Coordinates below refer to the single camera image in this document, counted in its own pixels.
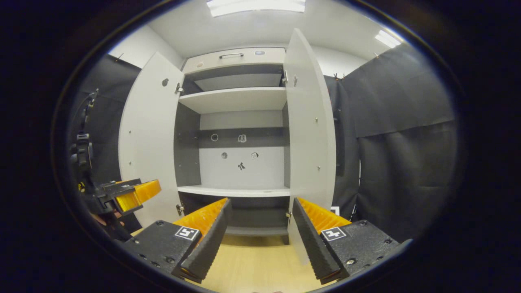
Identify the black backdrop cloth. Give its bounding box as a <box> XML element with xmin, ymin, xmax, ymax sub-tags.
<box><xmin>67</xmin><ymin>43</ymin><xmax>458</xmax><ymax>245</ymax></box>

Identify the white wide cabinet shelf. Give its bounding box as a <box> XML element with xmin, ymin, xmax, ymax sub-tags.
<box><xmin>178</xmin><ymin>87</ymin><xmax>288</xmax><ymax>114</ymax></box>

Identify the white cabinet door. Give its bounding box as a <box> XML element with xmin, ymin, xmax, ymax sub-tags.
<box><xmin>118</xmin><ymin>52</ymin><xmax>186</xmax><ymax>228</ymax></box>
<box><xmin>283</xmin><ymin>28</ymin><xmax>337</xmax><ymax>266</ymax></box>

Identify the black cable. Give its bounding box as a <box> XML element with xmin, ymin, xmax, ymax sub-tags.
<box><xmin>81</xmin><ymin>89</ymin><xmax>99</xmax><ymax>137</ymax></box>

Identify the large ceiling light panel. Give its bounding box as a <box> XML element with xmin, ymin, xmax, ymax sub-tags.
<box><xmin>206</xmin><ymin>0</ymin><xmax>306</xmax><ymax>17</ymax></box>

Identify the small ceiling light panel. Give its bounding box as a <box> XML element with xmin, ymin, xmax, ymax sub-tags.
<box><xmin>374</xmin><ymin>29</ymin><xmax>403</xmax><ymax>49</ymax></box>

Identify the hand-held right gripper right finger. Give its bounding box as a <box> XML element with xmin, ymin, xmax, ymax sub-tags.
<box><xmin>292</xmin><ymin>197</ymin><xmax>412</xmax><ymax>285</ymax></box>

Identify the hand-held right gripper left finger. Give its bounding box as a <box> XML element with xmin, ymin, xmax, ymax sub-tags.
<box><xmin>122</xmin><ymin>198</ymin><xmax>232</xmax><ymax>284</ymax></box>

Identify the white double-door shoe cabinet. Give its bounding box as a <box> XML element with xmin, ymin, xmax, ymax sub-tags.
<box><xmin>174</xmin><ymin>47</ymin><xmax>293</xmax><ymax>245</ymax></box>

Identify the white thin cabinet shelf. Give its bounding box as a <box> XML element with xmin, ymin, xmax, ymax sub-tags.
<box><xmin>177</xmin><ymin>185</ymin><xmax>293</xmax><ymax>198</ymax></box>

